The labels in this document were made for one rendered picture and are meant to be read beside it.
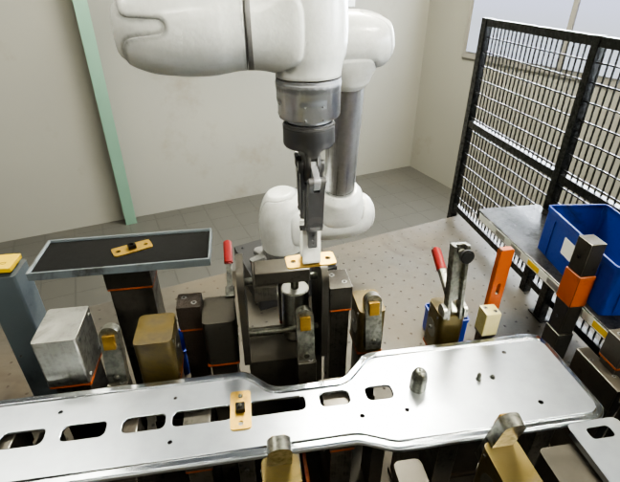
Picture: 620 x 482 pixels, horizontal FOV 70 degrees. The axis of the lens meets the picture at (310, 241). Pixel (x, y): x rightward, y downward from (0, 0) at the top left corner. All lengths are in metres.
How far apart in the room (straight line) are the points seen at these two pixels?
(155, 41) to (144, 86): 3.01
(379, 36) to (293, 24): 0.60
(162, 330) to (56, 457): 0.26
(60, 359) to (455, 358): 0.78
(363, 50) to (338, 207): 0.51
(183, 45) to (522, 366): 0.85
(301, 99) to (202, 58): 0.13
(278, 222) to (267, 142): 2.50
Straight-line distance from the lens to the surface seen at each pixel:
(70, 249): 1.13
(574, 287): 1.16
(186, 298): 0.98
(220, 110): 3.74
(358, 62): 1.16
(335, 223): 1.48
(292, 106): 0.61
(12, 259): 1.15
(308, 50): 0.59
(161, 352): 0.94
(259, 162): 3.96
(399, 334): 1.48
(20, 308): 1.18
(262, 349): 1.03
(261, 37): 0.58
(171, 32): 0.59
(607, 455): 0.96
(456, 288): 1.00
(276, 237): 1.50
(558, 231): 1.31
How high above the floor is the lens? 1.68
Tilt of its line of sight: 31 degrees down
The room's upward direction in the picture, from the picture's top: straight up
